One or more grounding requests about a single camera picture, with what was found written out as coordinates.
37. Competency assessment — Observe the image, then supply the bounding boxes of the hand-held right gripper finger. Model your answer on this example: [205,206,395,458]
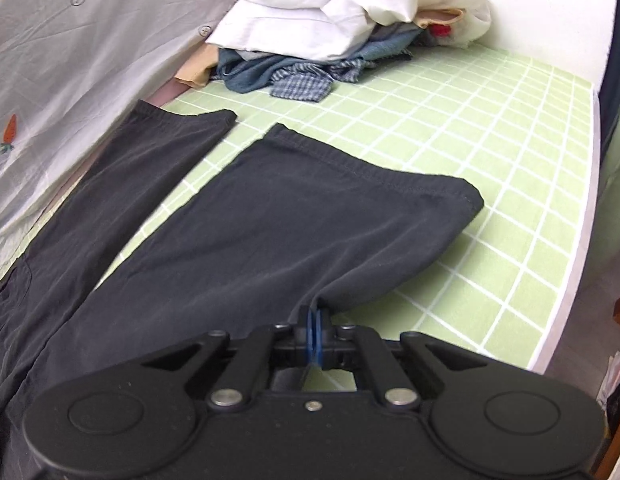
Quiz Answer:
[139,309,317,409]
[316,309,491,409]

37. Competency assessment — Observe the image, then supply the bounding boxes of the black pants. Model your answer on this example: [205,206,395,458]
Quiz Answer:
[0,100,485,480]

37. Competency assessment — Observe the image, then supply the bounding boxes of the blue plaid shirt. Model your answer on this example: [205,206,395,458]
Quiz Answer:
[269,56,377,104]

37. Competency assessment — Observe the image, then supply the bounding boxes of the blue denim garment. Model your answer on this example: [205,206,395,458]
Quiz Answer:
[212,22,428,95]

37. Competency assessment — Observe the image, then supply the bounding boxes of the pink mattress pad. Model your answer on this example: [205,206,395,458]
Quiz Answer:
[152,82,191,110]

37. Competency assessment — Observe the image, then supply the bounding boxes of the beige cloth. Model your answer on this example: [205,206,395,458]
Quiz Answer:
[174,6,466,90]

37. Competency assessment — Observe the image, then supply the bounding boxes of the white shirt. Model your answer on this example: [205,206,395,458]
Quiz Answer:
[205,0,493,61]

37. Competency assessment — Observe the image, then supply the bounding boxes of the carrot print grey sheet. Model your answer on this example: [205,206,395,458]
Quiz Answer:
[0,0,273,288]

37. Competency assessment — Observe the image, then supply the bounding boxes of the dark blue cloth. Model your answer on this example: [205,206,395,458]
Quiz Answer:
[598,0,620,153]

